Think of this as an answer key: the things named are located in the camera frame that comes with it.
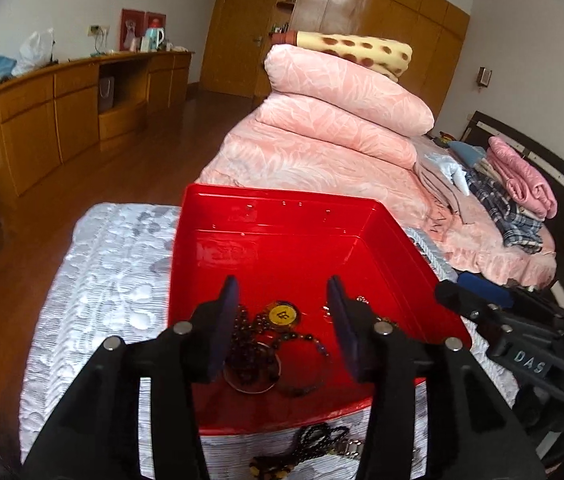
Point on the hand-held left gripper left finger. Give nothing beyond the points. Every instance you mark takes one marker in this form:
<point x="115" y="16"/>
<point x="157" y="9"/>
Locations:
<point x="224" y="330"/>

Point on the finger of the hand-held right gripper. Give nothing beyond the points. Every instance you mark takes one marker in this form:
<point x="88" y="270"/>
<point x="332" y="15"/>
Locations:
<point x="484" y="291"/>
<point x="461" y="302"/>

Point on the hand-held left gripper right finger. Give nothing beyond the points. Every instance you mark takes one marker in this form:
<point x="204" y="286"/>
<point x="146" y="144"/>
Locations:
<point x="346" y="335"/>

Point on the clear bangle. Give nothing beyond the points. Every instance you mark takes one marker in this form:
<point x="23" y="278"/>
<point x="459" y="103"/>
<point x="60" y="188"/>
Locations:
<point x="267" y="387"/>

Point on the red plastic tray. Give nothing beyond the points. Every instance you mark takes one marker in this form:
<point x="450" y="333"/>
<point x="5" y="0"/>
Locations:
<point x="287" y="250"/>

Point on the plaid folded clothes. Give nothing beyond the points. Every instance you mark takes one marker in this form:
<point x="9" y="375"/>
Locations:
<point x="511" y="215"/>

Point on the beige cloth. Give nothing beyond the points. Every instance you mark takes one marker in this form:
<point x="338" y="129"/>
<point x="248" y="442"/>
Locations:
<point x="461" y="205"/>

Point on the metal wrist watch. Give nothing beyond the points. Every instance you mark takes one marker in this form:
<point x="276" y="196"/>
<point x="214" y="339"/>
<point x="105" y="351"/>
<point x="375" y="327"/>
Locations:
<point x="351" y="449"/>

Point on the pink folded garment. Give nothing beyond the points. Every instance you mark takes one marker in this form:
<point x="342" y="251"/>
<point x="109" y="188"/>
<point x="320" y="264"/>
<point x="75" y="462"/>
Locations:
<point x="521" y="175"/>

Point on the beige folded garment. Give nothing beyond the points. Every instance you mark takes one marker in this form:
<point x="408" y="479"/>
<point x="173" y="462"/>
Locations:
<point x="486" y="167"/>

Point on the light blue cloth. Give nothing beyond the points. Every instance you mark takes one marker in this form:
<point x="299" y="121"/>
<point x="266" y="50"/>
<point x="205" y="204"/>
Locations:
<point x="449" y="170"/>

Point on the grey quilted bedspread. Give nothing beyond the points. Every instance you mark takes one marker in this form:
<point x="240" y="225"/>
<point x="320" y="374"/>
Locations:
<point x="112" y="270"/>

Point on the blue folded cloth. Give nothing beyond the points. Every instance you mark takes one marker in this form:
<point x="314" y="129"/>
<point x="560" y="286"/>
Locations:
<point x="466" y="152"/>

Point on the pink folded quilt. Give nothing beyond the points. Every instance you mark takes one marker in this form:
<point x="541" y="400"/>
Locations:
<point x="341" y="87"/>
<point x="332" y="130"/>

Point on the grey paper bag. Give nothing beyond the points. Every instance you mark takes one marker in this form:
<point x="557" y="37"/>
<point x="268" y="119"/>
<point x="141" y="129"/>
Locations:
<point x="106" y="94"/>

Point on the yellow spotted blanket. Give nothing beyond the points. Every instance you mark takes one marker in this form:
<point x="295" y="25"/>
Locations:
<point x="361" y="52"/>

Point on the wooden sideboard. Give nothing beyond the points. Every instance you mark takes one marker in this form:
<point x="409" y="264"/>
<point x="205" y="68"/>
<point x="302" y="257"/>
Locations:
<point x="27" y="125"/>

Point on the light blue kettle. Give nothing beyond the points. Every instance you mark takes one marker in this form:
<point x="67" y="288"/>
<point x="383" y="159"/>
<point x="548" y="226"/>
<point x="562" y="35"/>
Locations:
<point x="154" y="39"/>

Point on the wooden wardrobe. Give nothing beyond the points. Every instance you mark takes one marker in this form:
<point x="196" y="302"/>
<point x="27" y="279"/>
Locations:
<point x="361" y="10"/>

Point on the white plastic bag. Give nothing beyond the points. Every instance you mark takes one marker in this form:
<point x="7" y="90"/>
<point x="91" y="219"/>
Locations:
<point x="36" y="52"/>

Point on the small wall device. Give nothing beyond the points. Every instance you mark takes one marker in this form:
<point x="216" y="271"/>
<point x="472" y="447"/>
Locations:
<point x="485" y="77"/>

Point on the red photo frame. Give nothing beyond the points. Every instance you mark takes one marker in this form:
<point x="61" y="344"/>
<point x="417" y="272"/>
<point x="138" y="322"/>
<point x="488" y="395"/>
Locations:
<point x="156" y="19"/>
<point x="131" y="30"/>

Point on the wall socket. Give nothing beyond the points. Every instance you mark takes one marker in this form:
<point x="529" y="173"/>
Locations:
<point x="97" y="30"/>

